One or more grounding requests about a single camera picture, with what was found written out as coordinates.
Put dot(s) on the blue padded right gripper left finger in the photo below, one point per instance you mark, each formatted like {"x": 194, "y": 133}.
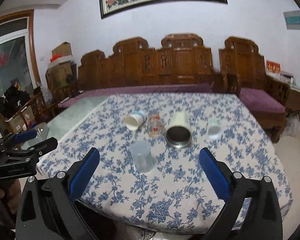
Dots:
{"x": 61, "y": 218}

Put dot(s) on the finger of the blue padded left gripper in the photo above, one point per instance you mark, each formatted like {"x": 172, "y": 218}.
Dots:
{"x": 25, "y": 136}

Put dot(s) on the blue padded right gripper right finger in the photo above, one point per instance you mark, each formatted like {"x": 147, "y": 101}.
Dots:
{"x": 228, "y": 188}

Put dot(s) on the clear plastic cup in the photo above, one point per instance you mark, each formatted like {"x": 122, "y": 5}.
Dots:
{"x": 141, "y": 156}

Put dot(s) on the small white green cup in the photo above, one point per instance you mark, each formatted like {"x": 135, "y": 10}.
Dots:
{"x": 214, "y": 129}

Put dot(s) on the white paper cup blue stripes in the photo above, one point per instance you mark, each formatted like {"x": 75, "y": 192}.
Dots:
{"x": 134, "y": 121}

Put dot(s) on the cream steel thermos cup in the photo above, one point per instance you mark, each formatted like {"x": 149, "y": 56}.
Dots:
{"x": 179, "y": 133}

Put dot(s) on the glass cup with red flowers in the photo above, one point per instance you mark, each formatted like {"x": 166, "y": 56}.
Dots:
{"x": 155, "y": 126}

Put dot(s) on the person's left hand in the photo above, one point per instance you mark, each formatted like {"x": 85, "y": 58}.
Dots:
{"x": 14, "y": 196}

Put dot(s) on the small wooden chair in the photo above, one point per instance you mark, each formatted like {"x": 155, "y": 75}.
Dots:
{"x": 34, "y": 112}

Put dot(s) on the wooden framed glass door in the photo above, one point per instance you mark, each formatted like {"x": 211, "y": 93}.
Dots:
{"x": 18, "y": 64}

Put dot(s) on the blue floral tablecloth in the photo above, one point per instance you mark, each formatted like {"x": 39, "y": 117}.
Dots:
{"x": 175, "y": 195}

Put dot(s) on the purple sofa cushion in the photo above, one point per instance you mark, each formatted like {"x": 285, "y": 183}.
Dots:
{"x": 185, "y": 88}

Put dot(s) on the stacked cardboard boxes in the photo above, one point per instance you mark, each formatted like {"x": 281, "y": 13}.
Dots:
{"x": 61, "y": 70}

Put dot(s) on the purple armchair cushion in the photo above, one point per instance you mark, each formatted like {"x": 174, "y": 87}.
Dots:
{"x": 257, "y": 100}

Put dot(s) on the wooden side table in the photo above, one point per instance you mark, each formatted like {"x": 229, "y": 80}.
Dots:
{"x": 288, "y": 96}

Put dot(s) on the carved wooden armchair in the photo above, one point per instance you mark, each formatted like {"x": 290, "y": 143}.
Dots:
{"x": 242, "y": 65}

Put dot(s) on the red card on side table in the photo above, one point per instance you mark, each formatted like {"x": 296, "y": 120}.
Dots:
{"x": 273, "y": 67}

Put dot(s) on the carved wooden sofa bench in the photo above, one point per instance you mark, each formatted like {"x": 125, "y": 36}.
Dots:
{"x": 182, "y": 59}

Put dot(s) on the grey wall electrical panel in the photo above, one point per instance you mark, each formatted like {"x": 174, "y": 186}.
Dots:
{"x": 292, "y": 20}

